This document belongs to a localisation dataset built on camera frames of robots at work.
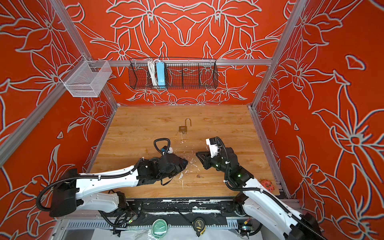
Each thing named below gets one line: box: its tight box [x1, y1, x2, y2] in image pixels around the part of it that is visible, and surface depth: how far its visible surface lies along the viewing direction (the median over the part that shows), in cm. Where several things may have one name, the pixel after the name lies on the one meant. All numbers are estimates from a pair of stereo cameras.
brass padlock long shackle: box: [179, 118, 192, 132], surface depth 109 cm
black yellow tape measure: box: [191, 218, 206, 237], surface depth 68 cm
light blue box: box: [156, 62, 165, 86], surface depth 92 cm
